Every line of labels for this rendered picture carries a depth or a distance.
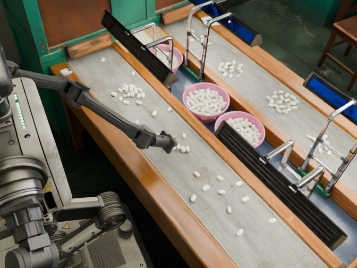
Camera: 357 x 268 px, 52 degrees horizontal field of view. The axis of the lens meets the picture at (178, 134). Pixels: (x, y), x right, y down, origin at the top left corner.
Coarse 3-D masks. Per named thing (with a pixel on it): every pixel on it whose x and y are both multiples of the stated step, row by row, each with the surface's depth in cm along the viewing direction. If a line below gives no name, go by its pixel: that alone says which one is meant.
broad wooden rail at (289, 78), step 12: (228, 36) 249; (240, 48) 242; (252, 48) 242; (252, 60) 237; (264, 60) 234; (276, 60) 235; (276, 72) 227; (288, 72) 228; (288, 84) 221; (300, 84) 221; (300, 96) 217; (312, 96) 215; (324, 108) 209; (336, 120) 203; (348, 120) 204; (348, 132) 199
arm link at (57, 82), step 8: (8, 64) 132; (16, 64) 137; (16, 72) 137; (24, 72) 143; (32, 72) 149; (40, 80) 150; (48, 80) 154; (56, 80) 159; (64, 80) 163; (72, 80) 168; (48, 88) 157; (56, 88) 161; (64, 88) 165; (72, 88) 164; (80, 88) 164; (64, 96) 165; (72, 96) 164
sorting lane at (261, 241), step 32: (96, 64) 227; (128, 64) 228; (96, 96) 209; (160, 128) 196; (160, 160) 182; (192, 160) 183; (192, 192) 171; (224, 224) 162; (256, 224) 162; (256, 256) 153; (288, 256) 154
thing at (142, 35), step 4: (140, 32) 244; (144, 32) 244; (136, 36) 241; (140, 36) 241; (144, 36) 242; (148, 36) 242; (140, 40) 238; (144, 40) 239; (148, 40) 239; (144, 44) 236
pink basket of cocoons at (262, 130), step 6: (228, 114) 203; (234, 114) 204; (240, 114) 204; (246, 114) 203; (222, 120) 202; (252, 120) 202; (258, 120) 199; (216, 126) 197; (258, 126) 200; (264, 132) 194; (258, 144) 188
